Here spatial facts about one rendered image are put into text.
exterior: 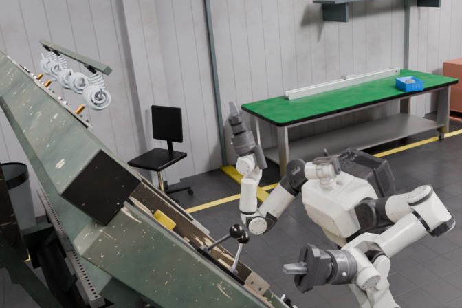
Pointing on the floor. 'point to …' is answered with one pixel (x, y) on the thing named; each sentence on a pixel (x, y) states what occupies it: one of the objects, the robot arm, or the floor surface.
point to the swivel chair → (150, 162)
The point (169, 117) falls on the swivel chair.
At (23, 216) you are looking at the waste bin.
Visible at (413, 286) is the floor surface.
